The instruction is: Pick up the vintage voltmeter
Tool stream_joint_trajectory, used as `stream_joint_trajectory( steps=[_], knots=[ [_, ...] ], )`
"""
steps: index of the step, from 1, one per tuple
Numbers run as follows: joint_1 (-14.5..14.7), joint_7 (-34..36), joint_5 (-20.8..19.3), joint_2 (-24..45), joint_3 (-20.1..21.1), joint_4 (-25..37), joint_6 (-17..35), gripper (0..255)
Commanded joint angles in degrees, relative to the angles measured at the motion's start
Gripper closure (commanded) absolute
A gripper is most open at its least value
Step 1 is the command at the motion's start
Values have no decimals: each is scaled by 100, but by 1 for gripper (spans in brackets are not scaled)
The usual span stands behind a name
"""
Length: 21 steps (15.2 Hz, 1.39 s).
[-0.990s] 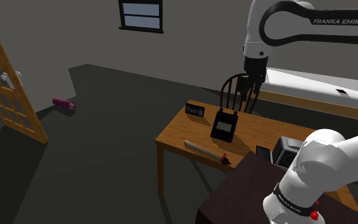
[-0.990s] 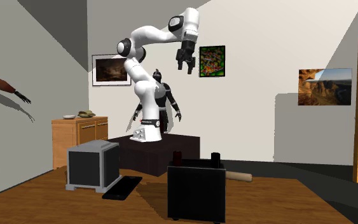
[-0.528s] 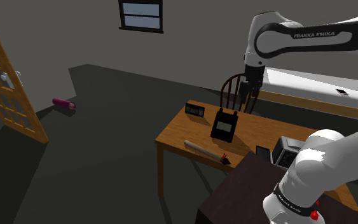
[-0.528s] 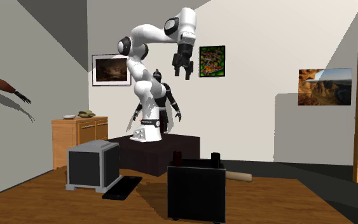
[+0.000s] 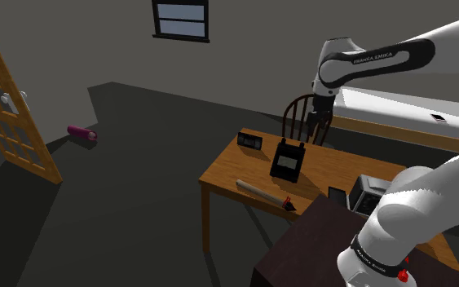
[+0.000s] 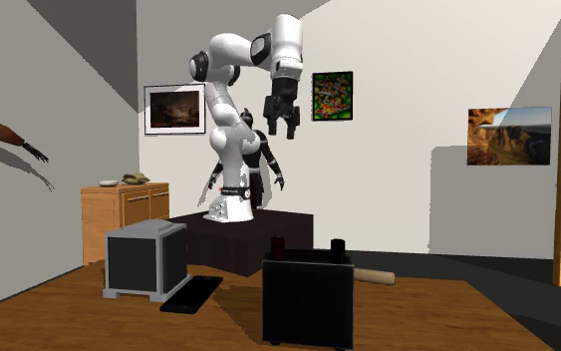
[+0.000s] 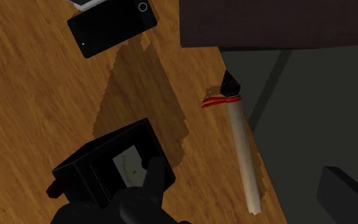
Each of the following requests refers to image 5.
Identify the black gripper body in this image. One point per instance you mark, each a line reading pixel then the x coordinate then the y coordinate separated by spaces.
pixel 321 105

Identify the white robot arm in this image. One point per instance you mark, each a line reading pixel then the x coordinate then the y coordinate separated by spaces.
pixel 408 214

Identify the dark wooden spindle chair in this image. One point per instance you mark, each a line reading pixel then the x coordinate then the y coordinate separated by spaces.
pixel 297 109

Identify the black device with grey screen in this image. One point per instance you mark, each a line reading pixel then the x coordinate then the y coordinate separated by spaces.
pixel 287 161

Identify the small black rectangular box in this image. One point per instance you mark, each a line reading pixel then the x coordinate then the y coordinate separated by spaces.
pixel 249 140

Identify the small black flat phone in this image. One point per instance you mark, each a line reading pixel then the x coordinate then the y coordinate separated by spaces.
pixel 337 196

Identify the wooden table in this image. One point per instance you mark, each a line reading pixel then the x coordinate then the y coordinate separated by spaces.
pixel 249 167

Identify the grey boxy appliance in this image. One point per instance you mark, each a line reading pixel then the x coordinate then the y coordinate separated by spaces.
pixel 366 194

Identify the tan stick with black head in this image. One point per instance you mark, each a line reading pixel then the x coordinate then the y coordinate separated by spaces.
pixel 259 192

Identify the dark maroon robot stand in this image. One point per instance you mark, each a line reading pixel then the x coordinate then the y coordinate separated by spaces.
pixel 312 246

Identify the black framed window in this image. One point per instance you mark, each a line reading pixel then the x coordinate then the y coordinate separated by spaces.
pixel 180 20

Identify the magenta cylinder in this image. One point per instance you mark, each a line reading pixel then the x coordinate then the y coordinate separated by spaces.
pixel 80 132

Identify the wooden glazed door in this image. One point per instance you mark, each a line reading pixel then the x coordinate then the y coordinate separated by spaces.
pixel 12 131

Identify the white bed with wooden frame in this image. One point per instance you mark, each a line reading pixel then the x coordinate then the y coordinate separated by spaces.
pixel 396 109

